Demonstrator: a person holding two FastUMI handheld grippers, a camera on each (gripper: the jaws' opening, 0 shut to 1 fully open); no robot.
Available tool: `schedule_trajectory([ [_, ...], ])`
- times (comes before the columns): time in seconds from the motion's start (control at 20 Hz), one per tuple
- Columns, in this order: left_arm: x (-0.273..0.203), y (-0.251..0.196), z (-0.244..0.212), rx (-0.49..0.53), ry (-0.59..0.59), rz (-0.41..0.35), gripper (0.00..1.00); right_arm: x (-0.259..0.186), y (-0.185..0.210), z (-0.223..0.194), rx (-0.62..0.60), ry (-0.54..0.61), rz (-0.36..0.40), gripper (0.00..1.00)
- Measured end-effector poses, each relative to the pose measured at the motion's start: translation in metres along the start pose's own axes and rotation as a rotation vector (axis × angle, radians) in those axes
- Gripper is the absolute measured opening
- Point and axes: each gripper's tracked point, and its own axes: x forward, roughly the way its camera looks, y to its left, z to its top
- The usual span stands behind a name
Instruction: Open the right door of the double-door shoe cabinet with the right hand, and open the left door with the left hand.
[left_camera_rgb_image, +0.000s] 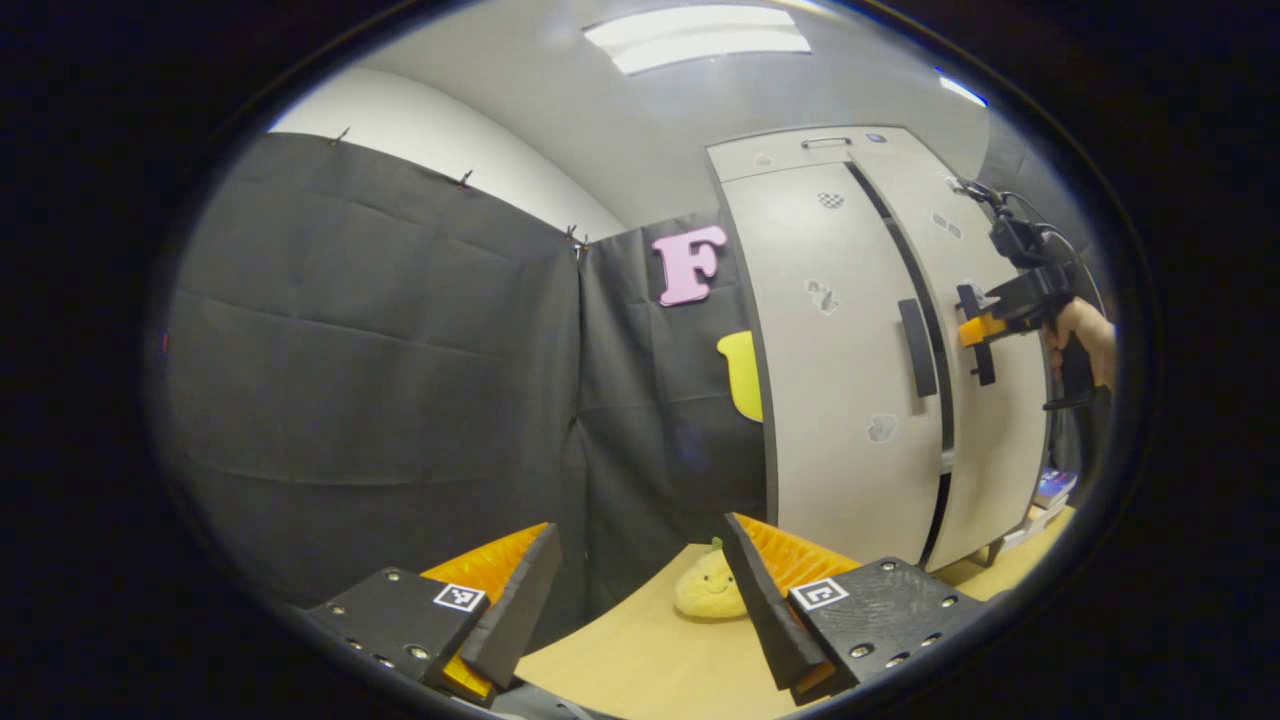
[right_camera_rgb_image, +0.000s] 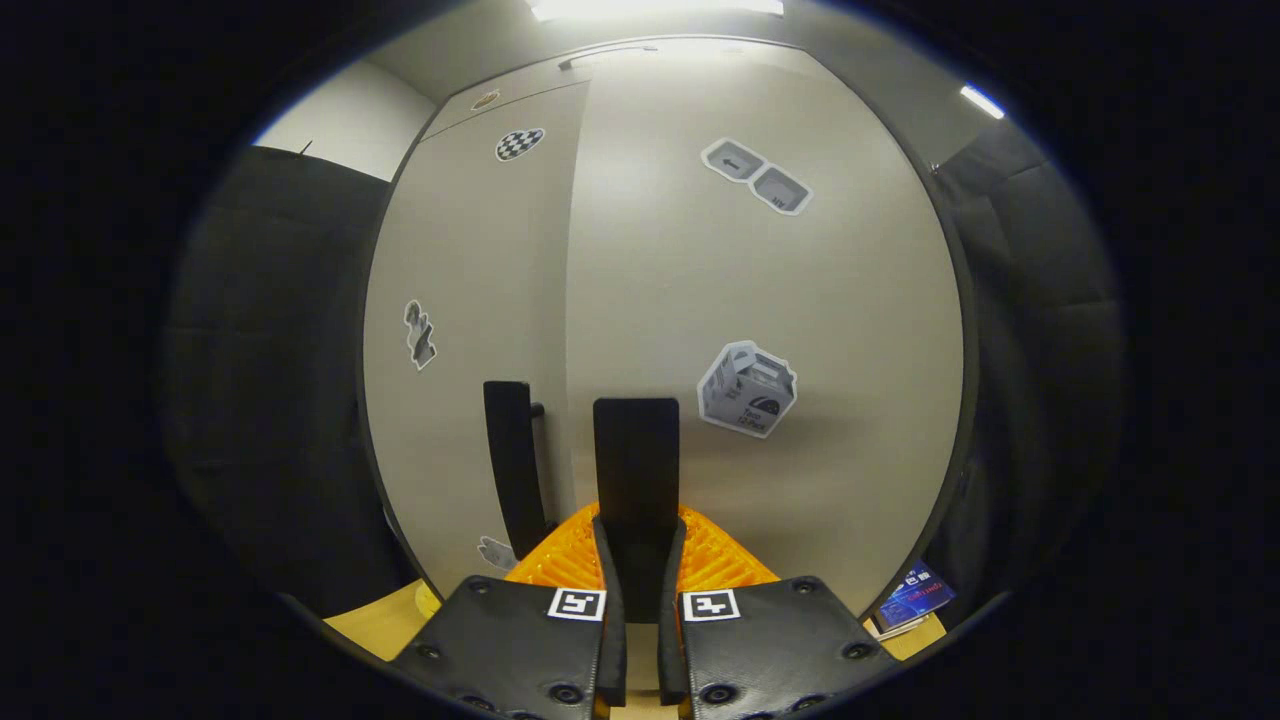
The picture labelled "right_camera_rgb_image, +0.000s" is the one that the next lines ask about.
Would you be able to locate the yellow toy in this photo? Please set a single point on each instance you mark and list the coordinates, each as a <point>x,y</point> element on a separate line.
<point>427,600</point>

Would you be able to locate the beige cabinet door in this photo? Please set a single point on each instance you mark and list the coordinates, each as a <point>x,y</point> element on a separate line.
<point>470,280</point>
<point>800,300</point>

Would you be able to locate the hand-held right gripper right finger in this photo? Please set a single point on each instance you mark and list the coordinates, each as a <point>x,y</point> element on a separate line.
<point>672,650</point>

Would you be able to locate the small ceiling spotlight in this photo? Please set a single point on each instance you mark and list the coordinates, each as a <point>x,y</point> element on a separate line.
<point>982,101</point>

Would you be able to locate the large ceiling light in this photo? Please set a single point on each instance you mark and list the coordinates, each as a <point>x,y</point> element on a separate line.
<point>650,8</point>

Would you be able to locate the black backdrop cloth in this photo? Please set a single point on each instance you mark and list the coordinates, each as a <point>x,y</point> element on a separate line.
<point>1040,350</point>
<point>270,380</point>

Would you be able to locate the beige double-door shoe cabinet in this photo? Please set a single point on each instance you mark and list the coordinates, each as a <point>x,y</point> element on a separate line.
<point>520,90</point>

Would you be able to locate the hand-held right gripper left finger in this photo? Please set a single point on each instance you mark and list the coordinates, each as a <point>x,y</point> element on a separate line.
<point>612,640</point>

